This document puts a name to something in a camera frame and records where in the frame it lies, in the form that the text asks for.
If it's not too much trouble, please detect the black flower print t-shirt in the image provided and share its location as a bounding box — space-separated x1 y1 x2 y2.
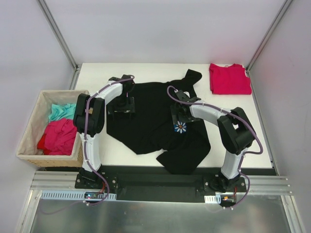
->
106 69 211 175

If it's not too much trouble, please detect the wicker laundry basket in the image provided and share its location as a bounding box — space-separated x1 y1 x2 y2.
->
16 90 89 167

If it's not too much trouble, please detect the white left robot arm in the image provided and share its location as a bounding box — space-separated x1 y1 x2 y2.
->
73 74 135 189

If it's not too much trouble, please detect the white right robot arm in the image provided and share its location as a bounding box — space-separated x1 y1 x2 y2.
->
168 90 256 192

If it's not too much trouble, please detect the folded red t-shirt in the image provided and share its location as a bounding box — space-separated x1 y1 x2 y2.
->
209 64 252 95

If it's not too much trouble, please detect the teal t-shirt in basket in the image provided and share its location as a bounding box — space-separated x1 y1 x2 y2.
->
48 103 76 122

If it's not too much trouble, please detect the red t-shirt in basket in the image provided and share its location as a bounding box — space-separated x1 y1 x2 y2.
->
37 118 77 156

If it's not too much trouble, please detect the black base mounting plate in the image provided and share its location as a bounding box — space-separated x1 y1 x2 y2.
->
74 164 246 201

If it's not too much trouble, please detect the right white cable duct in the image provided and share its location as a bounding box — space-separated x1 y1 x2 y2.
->
204 195 236 204

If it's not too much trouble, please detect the white cable duct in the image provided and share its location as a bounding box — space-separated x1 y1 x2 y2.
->
204 195 236 204
41 190 117 201

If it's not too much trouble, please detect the left white cable duct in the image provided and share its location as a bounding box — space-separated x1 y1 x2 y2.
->
41 190 117 201

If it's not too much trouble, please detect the aluminium front rail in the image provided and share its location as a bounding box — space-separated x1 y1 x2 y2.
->
31 171 294 196

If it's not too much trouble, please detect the left aluminium frame post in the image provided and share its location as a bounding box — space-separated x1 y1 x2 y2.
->
36 0 80 71

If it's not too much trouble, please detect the aluminium frame post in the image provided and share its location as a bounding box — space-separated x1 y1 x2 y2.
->
245 0 294 73
36 0 80 71

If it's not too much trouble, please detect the right aluminium frame post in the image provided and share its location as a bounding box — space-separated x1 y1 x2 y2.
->
245 0 294 73

